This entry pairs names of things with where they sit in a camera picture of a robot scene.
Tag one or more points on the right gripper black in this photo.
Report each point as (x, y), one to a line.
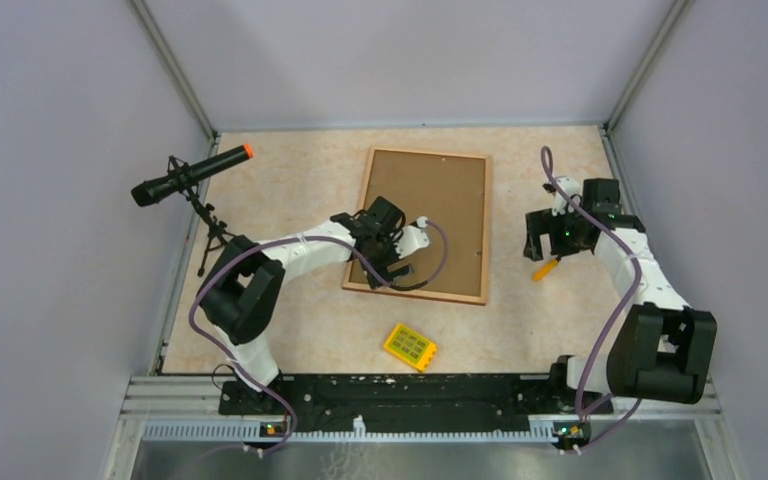
(543, 222)

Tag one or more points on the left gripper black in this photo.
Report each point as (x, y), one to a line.
(397, 272)

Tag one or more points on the yellow handled screwdriver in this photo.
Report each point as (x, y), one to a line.
(545, 269)

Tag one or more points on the red wooden picture frame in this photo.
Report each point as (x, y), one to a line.
(455, 192)

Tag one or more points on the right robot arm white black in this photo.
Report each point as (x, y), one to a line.
(655, 345)

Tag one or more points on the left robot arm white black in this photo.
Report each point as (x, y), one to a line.
(240, 293)

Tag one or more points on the black mini tripod stand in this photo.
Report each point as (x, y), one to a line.
(217, 234)

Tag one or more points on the black microphone orange tip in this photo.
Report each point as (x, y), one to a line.
(154, 191)

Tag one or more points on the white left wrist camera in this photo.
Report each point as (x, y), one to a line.
(412, 238)

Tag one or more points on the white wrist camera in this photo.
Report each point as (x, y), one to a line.
(412, 238)
(567, 192)

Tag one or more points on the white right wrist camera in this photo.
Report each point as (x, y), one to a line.
(567, 192)

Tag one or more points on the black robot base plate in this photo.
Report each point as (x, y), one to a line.
(403, 403)

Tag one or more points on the white slotted cable duct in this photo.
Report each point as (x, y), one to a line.
(251, 431)

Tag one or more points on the aluminium rail frame front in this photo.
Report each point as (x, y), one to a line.
(195, 397)

